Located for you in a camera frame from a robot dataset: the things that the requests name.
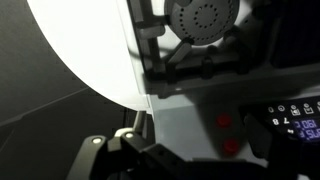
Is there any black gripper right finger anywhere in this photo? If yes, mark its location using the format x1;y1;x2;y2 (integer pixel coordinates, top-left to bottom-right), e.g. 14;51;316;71
243;113;320;180

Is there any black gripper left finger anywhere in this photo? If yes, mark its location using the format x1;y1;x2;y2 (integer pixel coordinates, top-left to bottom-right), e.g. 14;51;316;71
66;111;201;180

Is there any red round stove button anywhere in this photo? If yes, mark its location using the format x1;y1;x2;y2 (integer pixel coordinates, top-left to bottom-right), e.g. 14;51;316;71
222;137;241;156
215;112;234;129

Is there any white toy stove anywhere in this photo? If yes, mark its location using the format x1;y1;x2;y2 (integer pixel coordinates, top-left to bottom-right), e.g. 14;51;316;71
115;0;320;169

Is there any black stove display panel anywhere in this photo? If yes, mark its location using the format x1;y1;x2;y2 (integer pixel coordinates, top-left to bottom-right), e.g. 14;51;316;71
239;95;320;148

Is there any black stove grate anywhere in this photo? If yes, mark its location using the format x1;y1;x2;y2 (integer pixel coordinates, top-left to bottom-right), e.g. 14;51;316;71
127;0;256;85

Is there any grey round stove burner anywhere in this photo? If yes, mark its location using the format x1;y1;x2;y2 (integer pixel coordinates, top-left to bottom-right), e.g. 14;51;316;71
164;0;241;47

